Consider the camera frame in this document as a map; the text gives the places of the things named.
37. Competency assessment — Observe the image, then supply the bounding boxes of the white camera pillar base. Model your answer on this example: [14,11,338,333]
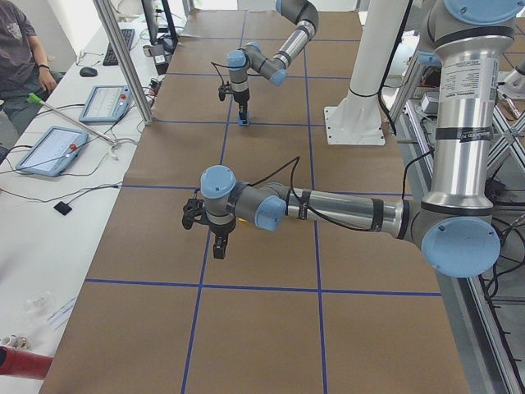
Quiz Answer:
[324,0,411,146]

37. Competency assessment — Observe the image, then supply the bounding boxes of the black keyboard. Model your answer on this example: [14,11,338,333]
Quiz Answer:
[102,28,136,67]

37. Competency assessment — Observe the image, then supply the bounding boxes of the red cylinder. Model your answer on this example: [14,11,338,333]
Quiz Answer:
[1,346,53,380]

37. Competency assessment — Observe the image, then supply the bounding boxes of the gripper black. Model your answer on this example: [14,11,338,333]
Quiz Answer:
[209,220,236,259]
[233,89,250,121]

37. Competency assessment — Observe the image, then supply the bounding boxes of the black computer mouse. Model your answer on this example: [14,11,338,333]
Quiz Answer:
[79,66,98,77]

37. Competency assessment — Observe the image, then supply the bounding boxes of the black monitor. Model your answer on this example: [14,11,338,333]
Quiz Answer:
[141,0,178,48]

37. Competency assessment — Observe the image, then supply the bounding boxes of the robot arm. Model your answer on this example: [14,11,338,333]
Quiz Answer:
[182,1,524,278]
[218,1,319,126]

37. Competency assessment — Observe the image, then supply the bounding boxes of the seated person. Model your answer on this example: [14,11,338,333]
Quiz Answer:
[1,1,61,134]

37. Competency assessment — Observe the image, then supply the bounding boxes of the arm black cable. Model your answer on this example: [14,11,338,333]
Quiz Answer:
[245,155,382,233]
[210,61,231,89]

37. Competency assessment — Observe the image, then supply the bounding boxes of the teach pendant far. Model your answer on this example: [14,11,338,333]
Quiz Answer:
[79,85,132,124]

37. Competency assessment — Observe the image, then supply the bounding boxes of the brown paper table cover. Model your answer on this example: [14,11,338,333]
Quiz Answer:
[42,11,468,393]

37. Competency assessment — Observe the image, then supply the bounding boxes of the aluminium frame post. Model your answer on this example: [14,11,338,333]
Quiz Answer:
[93,0,153,126]

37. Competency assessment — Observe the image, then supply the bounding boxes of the teach pendant near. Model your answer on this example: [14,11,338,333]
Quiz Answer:
[16,126,89,177]

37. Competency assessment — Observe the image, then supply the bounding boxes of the teach pendant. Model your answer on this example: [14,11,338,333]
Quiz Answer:
[79,85,132,124]
[16,126,89,177]

